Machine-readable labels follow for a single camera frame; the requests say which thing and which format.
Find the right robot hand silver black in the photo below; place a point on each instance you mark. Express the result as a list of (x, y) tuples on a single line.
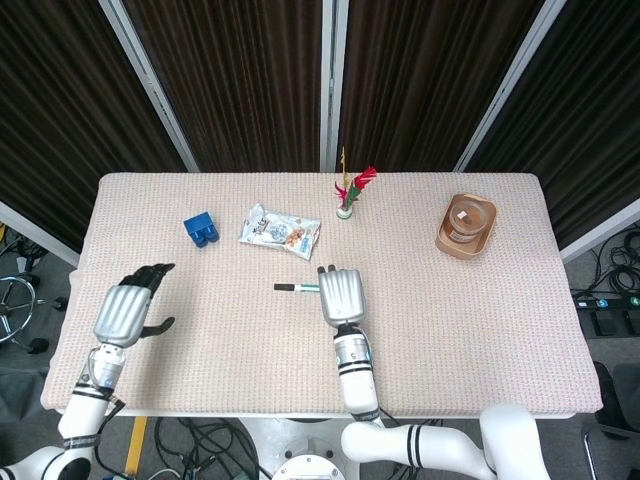
[(342, 297)]

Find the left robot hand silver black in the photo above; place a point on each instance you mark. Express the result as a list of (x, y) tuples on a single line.
[(122, 312)]

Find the white green marker pen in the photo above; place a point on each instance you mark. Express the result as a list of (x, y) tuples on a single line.
[(307, 288)]

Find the black marker cap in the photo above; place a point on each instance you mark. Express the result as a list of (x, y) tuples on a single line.
[(284, 287)]

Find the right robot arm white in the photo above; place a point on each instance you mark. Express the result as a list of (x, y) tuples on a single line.
[(360, 385)]

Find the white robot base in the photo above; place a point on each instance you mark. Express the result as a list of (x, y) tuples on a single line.
[(300, 450)]

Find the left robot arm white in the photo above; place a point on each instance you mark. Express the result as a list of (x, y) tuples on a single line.
[(82, 410)]

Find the red feather shuttlecock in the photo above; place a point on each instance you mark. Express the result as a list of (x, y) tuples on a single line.
[(345, 210)]

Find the white snack bag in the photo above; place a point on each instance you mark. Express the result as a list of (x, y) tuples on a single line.
[(277, 232)]

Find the chrome stool base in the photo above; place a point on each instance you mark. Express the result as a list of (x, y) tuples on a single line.
[(31, 302)]

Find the pink knitted tablecloth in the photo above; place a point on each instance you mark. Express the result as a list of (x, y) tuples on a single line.
[(250, 360)]

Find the blue toy block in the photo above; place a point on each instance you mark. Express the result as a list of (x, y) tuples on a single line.
[(200, 229)]

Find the tan wooden tray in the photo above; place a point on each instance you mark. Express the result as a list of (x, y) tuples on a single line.
[(460, 249)]

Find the clear glass jar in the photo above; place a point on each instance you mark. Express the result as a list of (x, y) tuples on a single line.
[(467, 220)]

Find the dark curtain panel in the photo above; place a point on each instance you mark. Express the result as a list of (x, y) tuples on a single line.
[(425, 85), (65, 100), (585, 125), (240, 85)]

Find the black power strip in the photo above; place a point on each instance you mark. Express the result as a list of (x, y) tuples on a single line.
[(605, 302)]

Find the grey metal partition post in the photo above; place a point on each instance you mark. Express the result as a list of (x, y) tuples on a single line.
[(332, 85), (40, 235), (510, 85), (600, 232), (150, 80)]

